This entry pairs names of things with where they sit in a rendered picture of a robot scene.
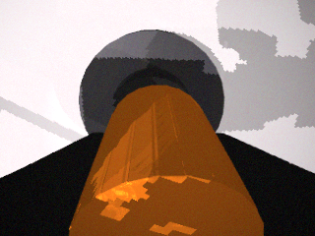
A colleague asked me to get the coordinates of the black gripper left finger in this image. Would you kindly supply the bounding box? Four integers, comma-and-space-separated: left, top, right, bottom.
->
0, 133, 103, 236

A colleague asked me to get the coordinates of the orange knob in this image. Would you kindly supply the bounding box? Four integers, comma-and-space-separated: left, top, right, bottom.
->
68, 86, 264, 236

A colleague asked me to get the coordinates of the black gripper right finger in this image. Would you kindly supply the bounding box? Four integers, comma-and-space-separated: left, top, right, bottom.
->
216, 133, 315, 236

